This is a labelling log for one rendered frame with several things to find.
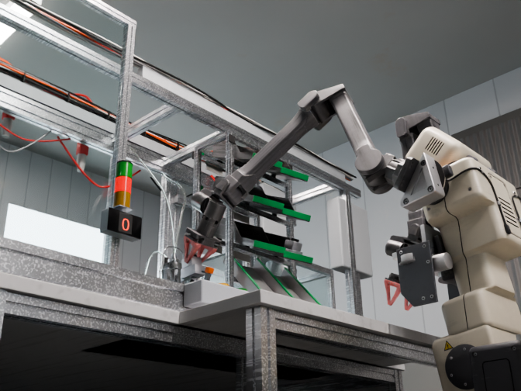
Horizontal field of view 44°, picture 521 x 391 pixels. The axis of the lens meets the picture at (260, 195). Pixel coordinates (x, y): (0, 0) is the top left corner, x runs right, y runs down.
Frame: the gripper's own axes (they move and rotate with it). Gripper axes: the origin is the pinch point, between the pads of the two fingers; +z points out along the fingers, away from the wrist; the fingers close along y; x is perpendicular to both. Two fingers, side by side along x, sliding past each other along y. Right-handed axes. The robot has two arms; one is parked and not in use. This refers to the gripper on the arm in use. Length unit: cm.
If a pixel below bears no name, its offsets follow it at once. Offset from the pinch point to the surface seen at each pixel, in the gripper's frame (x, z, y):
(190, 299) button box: 27.4, 2.6, 20.0
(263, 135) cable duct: -99, -49, -98
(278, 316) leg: 58, -7, 22
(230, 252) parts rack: -6.7, -4.5, -19.9
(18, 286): 34, 4, 69
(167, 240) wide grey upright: -116, 22, -82
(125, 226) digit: -13.2, -2.1, 18.2
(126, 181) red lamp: -22.2, -14.0, 18.3
